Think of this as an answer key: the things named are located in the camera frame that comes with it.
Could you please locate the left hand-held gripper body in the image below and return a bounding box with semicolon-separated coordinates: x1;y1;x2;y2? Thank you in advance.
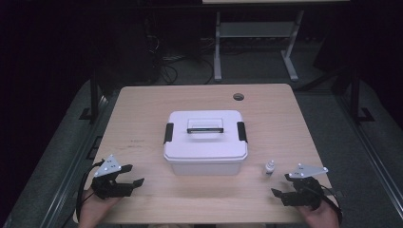
91;154;134;200

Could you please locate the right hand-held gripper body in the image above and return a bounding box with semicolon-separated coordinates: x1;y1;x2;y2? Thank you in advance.
279;163;329;211

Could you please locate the small white dropper bottle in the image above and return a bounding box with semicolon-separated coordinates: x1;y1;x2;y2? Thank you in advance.
264;160;276;176

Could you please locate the white plastic storage box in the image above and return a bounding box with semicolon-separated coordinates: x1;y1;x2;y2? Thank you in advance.
163;154;247;177

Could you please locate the white box lid with handle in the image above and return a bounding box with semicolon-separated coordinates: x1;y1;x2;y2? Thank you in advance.
163;109;249;164

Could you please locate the person's left hand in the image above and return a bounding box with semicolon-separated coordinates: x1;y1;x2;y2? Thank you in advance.
77;188;122;228

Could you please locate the person's right hand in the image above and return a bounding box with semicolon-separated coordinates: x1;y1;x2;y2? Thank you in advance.
297;199;341;228

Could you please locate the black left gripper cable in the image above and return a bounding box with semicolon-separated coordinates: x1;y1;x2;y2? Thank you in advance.
75;160;106;223

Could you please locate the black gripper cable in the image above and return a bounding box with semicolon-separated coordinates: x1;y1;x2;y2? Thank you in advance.
75;160;106;223
318;184;344;224

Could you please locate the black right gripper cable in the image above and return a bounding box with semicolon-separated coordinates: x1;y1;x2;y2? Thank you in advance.
318;184;344;224

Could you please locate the black frame post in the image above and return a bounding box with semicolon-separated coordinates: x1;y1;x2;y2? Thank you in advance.
79;70;100;125
349;67;376;125

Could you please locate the bundle of floor cables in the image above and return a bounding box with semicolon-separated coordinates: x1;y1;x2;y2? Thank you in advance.
144;33;217;86

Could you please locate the grey metal desk frame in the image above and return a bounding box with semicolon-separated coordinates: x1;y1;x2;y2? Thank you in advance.
201;0;350;83

